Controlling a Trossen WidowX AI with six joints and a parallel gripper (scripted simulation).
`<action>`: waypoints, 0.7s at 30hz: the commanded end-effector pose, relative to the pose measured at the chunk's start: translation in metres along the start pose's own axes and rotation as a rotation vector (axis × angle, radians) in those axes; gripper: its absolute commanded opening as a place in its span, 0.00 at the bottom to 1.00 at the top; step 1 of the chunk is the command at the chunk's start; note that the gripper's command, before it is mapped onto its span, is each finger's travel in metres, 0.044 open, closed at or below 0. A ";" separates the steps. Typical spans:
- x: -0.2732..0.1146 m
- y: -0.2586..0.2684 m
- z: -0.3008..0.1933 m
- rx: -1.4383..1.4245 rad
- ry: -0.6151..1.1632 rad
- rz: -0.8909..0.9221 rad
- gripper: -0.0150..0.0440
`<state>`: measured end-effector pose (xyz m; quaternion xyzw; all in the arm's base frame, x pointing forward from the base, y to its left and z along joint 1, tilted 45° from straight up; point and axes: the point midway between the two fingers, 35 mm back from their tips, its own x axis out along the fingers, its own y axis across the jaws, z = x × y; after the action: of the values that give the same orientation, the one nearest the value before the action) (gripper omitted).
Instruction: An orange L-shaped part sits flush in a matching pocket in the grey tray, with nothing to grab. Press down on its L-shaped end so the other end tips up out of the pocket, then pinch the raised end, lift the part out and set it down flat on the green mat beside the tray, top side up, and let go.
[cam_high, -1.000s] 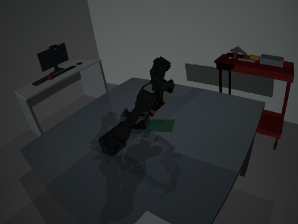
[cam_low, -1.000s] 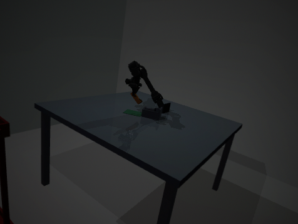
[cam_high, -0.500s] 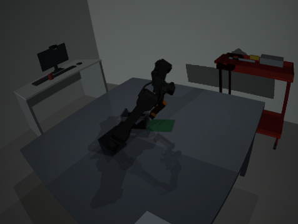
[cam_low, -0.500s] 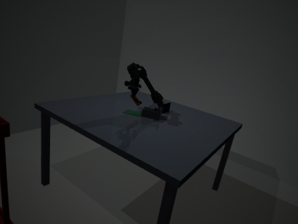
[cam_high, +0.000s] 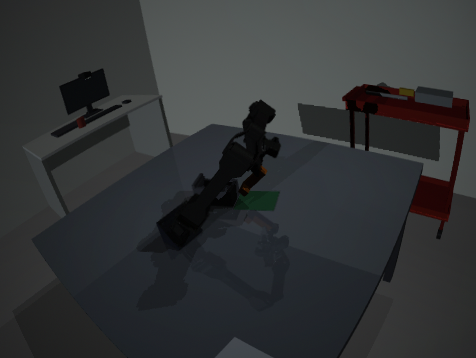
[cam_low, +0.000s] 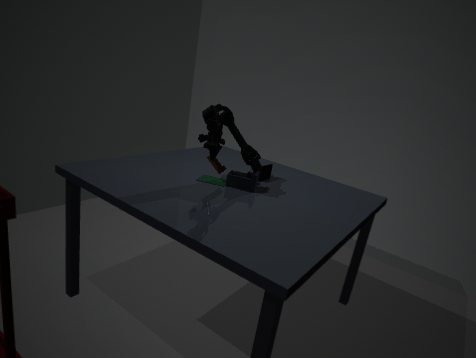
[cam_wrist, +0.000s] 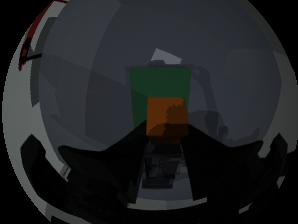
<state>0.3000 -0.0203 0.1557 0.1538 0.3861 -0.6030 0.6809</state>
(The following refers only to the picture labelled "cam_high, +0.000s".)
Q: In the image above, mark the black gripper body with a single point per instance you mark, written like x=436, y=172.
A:
x=251, y=146

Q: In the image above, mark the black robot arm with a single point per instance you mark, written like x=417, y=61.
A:
x=236, y=160

